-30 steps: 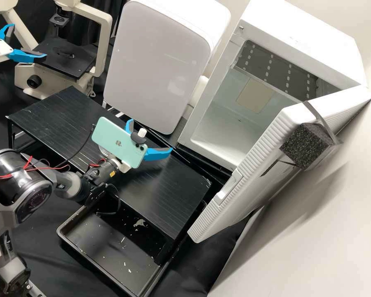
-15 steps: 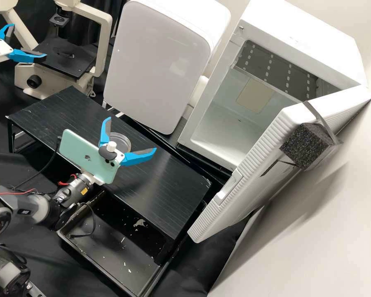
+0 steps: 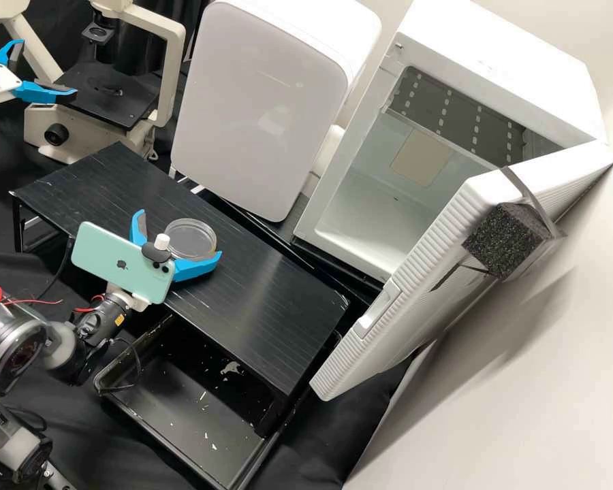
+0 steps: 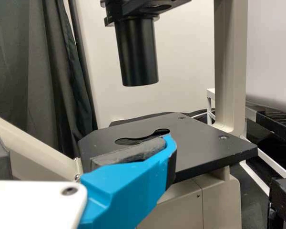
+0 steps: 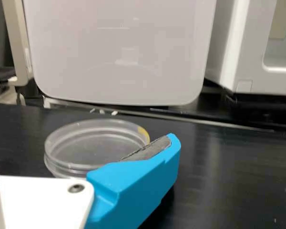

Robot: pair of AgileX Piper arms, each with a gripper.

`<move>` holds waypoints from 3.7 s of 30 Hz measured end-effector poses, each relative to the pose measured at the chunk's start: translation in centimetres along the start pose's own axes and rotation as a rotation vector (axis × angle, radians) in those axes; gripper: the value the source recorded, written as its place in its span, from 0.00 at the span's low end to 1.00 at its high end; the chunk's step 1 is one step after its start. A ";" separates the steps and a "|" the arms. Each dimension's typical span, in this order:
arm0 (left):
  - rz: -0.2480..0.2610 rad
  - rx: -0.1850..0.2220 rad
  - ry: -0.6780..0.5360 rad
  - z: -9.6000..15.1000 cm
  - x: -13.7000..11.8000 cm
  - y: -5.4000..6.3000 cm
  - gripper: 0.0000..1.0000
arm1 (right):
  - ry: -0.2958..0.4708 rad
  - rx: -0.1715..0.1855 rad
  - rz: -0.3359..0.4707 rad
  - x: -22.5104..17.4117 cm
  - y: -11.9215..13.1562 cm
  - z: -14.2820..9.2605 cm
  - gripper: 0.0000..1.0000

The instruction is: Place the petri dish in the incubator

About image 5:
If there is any white box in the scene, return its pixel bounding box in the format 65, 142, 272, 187
22, 0, 217, 107

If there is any cream microscope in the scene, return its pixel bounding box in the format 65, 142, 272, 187
0, 0, 34, 107

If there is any petri dish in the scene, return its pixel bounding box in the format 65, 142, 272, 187
44, 118, 151, 179

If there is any black platform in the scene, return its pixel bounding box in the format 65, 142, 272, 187
0, 102, 198, 229

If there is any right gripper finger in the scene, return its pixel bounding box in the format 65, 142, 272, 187
84, 133, 182, 229

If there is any white incubator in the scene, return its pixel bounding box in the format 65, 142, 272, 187
204, 0, 286, 96

